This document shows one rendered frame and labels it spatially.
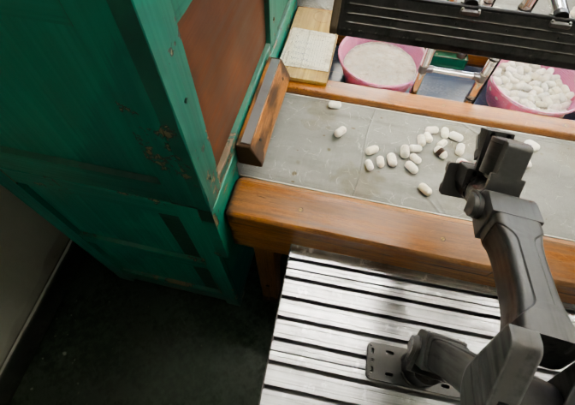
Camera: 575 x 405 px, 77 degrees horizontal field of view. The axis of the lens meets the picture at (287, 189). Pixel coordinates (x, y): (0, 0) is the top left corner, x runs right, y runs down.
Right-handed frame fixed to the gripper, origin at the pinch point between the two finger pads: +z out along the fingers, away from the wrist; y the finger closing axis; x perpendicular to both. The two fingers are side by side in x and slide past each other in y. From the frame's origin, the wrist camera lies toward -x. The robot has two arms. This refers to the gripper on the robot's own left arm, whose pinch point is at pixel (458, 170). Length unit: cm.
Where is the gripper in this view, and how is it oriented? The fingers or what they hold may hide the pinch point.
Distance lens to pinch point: 84.8
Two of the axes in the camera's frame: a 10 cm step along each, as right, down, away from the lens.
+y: -9.8, -1.9, 1.1
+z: 1.6, -3.1, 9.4
